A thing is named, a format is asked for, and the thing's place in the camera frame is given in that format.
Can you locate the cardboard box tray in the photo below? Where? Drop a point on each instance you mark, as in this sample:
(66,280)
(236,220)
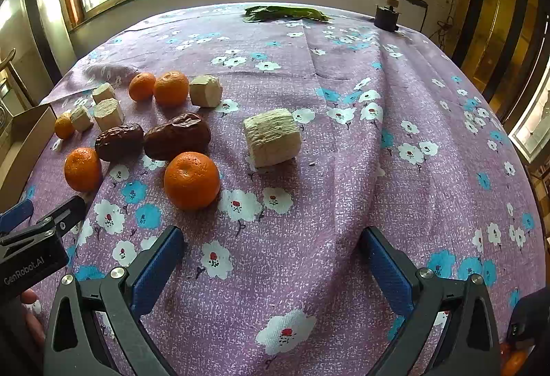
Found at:
(22,142)

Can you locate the person hand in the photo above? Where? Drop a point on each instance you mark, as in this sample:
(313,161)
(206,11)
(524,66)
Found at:
(28,299)

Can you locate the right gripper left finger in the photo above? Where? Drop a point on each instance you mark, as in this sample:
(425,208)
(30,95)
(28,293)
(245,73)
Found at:
(75,344)

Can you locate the dried red date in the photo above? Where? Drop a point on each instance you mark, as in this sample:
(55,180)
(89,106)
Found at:
(186,132)
(115,143)

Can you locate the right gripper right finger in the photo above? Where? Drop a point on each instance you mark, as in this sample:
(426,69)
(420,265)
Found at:
(469,343)

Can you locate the large front orange tangerine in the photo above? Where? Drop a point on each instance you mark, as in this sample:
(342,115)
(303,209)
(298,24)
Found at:
(191,181)

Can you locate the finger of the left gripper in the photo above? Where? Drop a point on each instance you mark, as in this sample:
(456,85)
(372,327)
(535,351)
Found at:
(14,216)
(66,216)

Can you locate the wooden chair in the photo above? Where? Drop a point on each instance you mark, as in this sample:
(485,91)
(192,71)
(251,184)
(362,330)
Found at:
(15,81)

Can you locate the purple floral tablecloth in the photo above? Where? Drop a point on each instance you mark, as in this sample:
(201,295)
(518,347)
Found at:
(394,135)

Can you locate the green leafy vegetable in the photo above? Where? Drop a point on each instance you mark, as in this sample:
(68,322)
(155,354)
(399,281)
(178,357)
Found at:
(263,13)

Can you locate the small yellowish tangerine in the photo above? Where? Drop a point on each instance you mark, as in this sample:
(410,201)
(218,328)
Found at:
(63,127)

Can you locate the white yam chunk back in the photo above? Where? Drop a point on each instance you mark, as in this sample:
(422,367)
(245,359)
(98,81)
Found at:
(105,91)

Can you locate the large white yam chunk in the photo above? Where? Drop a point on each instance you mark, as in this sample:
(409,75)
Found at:
(272,137)

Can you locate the beige yam chunk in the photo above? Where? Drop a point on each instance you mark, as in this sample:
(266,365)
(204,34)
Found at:
(205,91)

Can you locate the dark small jar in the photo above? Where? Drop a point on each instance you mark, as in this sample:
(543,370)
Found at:
(386,16)

